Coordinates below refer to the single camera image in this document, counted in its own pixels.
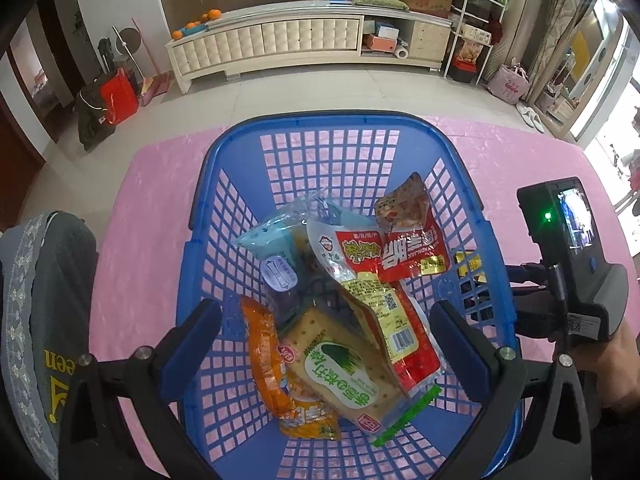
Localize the purple yellow snack packet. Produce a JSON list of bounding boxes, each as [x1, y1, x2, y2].
[[454, 250, 489, 309]]

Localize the red clear snack packet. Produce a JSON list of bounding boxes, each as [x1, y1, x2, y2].
[[374, 172, 450, 283]]

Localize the red yellow snack packet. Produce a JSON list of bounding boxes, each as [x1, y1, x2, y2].
[[306, 219, 442, 396]]

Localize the orange triangular snack bag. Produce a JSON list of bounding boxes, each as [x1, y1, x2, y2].
[[240, 296, 342, 441]]

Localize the green cracker pack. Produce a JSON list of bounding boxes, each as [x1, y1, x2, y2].
[[279, 306, 438, 438]]

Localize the teal striped bread bag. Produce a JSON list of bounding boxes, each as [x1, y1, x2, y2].
[[234, 188, 354, 330]]

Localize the right hand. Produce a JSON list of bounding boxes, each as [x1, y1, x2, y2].
[[570, 320, 639, 412]]

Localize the white slippers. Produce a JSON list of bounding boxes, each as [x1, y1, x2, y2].
[[516, 102, 546, 133]]

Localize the pink quilted table cover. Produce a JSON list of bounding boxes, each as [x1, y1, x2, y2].
[[90, 110, 634, 479]]

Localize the pink tote bag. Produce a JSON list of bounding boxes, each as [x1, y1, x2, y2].
[[487, 63, 530, 105]]

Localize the white metal shelf rack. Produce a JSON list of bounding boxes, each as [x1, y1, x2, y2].
[[442, 0, 509, 84]]

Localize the black bag on floor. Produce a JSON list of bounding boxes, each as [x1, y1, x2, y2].
[[75, 72, 116, 153]]

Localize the red shopping bag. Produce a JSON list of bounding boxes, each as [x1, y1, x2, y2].
[[100, 67, 139, 126]]

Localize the cream TV cabinet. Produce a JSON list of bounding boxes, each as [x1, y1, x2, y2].
[[166, 0, 451, 93]]

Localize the oranges on cabinet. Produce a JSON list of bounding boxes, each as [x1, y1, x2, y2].
[[171, 9, 222, 40]]

